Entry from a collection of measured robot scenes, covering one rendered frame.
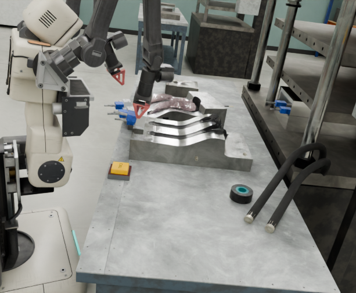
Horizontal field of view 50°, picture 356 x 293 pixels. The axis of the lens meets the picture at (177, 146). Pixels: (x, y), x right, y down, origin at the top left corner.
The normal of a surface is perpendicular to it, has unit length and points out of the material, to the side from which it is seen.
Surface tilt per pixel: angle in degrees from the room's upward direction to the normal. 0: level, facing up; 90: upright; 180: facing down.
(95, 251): 0
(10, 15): 90
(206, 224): 0
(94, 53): 99
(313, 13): 90
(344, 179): 90
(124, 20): 90
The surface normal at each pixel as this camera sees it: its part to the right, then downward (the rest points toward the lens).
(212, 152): 0.01, 0.44
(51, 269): 0.12, -0.89
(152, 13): 0.43, 0.58
